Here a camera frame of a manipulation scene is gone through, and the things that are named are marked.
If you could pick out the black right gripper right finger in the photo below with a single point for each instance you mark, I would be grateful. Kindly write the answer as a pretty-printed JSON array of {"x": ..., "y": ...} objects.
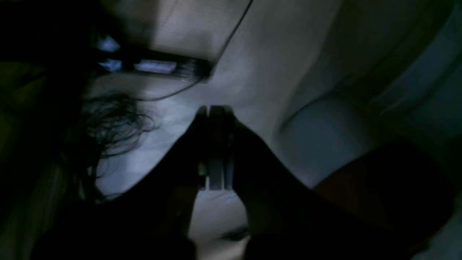
[{"x": 287, "y": 220}]

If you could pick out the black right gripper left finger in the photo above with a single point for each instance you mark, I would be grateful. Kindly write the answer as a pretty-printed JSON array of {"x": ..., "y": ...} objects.
[{"x": 153, "y": 217}]

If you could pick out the black power strip floor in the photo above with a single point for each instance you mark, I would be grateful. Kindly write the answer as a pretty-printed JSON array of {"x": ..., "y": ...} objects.
[{"x": 111, "y": 57}]

